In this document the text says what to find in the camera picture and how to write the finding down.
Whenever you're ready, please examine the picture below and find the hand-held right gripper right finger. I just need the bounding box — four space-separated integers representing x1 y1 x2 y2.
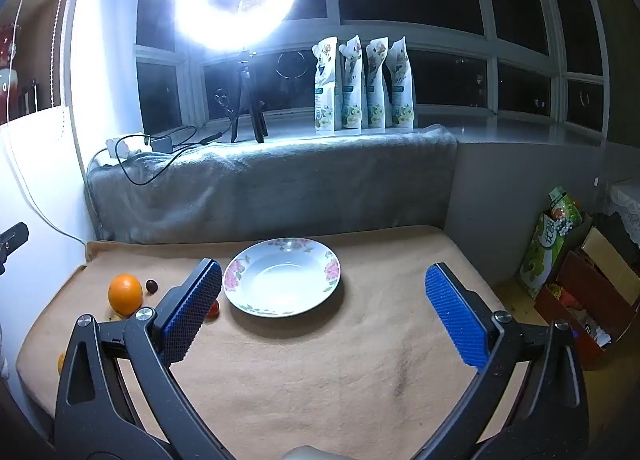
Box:
415 263 588 460

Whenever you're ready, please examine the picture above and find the red cardboard box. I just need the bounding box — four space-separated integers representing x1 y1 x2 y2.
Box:
534 250 638 371

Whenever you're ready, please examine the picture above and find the white power strip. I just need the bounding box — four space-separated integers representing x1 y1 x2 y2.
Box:
106 134 151 159

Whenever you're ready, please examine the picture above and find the white cable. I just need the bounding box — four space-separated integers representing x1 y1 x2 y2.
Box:
7 0 87 245

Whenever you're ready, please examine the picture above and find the black cable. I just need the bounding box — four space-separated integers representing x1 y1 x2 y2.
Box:
117 126 223 186

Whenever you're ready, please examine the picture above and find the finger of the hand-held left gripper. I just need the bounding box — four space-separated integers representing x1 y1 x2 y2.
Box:
0 221 30 276

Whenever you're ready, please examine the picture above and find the grey blanket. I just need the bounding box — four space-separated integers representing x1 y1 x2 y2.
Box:
86 123 458 245

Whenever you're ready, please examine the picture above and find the tan cardboard box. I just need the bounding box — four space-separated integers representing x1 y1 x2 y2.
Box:
580 225 640 306

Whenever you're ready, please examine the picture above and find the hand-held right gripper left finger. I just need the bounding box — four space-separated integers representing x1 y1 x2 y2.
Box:
54 257 236 460

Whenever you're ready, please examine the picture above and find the white board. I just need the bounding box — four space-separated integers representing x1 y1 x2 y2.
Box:
0 105 91 291

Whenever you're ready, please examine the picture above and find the beige blanket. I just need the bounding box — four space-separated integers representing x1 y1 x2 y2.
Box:
15 225 531 446

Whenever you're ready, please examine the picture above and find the white lace cloth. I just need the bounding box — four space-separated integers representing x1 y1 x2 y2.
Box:
602 179 640 241

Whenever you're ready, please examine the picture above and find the green printed package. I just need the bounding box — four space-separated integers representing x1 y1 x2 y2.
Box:
519 185 585 298

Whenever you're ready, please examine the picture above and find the white floral plate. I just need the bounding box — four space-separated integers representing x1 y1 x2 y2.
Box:
223 237 343 317

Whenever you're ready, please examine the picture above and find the smooth orange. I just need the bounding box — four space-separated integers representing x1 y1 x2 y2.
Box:
108 273 144 317

